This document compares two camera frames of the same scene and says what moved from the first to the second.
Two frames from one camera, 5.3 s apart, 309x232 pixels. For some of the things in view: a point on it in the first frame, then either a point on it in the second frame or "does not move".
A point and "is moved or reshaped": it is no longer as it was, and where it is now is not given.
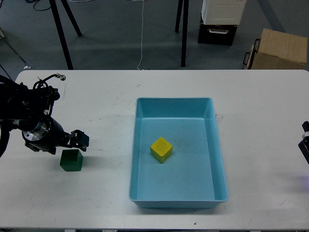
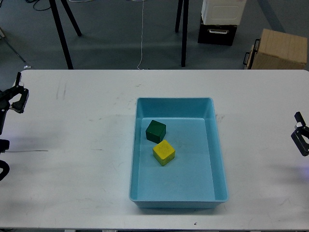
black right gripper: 303,145 to 300,142
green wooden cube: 71,160 to 156,131
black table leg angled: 71,17 does not move
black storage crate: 217,34 does not move
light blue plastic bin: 193,176 does not move
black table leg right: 184,33 does not move
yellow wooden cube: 161,150 is moved or reshaped
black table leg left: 61,35 does not move
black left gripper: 47,135 to 19,106
